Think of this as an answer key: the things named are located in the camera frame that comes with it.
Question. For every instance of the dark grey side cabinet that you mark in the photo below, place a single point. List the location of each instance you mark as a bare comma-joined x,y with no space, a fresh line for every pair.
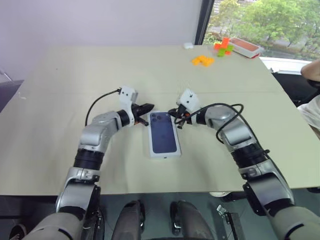
8,95

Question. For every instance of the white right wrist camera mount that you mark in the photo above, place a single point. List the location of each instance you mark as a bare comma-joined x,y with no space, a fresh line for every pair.
190,98

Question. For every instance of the dark rounded shape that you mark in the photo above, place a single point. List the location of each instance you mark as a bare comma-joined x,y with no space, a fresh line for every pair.
131,220
190,220

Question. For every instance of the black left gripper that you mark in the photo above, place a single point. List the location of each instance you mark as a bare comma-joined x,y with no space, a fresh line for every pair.
136,112

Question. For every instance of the orange green toy block assembly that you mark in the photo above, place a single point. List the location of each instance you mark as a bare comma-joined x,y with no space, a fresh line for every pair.
223,47

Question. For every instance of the white window sill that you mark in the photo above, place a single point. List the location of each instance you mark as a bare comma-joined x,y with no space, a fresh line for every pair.
287,64

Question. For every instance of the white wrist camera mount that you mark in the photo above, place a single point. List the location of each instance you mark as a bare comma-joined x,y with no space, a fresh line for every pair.
126,93
190,98

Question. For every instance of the black metal bracket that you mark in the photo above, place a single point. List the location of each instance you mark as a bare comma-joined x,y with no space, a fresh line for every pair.
232,222

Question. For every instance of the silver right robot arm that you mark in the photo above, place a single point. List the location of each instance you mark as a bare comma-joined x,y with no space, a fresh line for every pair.
225,117

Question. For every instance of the small white earbud case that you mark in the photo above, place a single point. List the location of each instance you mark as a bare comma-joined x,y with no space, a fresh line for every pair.
188,45

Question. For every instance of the dark window frame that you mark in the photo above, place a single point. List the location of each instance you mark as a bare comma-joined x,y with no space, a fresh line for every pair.
204,20

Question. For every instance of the yellow toy block cluster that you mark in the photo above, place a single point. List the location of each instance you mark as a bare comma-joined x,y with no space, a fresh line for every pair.
203,61

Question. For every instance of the white phone box lid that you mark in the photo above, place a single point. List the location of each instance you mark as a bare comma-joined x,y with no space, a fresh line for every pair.
163,137

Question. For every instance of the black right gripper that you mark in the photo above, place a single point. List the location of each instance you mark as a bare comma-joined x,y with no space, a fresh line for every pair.
184,116

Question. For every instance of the bystander cream garment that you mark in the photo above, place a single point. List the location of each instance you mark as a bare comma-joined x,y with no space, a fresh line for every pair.
311,112

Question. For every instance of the white tray with orange top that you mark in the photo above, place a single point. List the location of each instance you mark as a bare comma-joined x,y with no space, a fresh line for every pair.
246,47

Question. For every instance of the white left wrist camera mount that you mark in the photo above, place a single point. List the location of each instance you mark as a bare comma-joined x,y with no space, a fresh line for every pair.
126,93

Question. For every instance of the bystander bare forearm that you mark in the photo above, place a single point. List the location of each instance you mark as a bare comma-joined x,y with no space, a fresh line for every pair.
312,70

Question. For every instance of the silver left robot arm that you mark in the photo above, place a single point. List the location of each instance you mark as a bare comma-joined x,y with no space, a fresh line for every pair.
100,125

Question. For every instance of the white round floor object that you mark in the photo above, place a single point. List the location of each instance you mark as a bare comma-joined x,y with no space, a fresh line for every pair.
218,193

